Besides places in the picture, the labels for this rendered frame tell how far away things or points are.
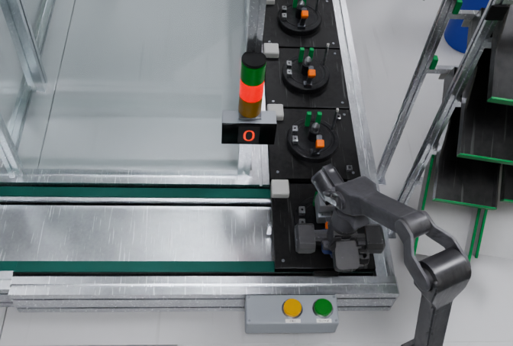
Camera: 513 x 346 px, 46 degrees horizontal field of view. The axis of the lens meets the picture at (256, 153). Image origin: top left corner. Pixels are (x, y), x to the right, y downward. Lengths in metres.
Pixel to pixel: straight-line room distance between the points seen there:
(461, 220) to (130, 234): 0.80
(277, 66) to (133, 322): 0.84
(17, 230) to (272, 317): 0.67
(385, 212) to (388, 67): 1.08
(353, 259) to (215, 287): 0.35
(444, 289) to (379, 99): 1.06
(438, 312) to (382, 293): 0.44
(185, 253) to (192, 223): 0.09
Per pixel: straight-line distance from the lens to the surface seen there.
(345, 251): 1.25
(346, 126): 1.72
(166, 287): 1.44
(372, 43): 2.14
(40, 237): 1.60
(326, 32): 1.98
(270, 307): 1.43
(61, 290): 1.48
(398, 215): 1.03
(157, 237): 1.55
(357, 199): 1.12
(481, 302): 1.67
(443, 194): 1.37
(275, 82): 1.80
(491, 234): 1.57
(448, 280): 0.99
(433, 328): 1.10
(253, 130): 1.35
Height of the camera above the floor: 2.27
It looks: 53 degrees down
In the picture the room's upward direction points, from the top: 6 degrees clockwise
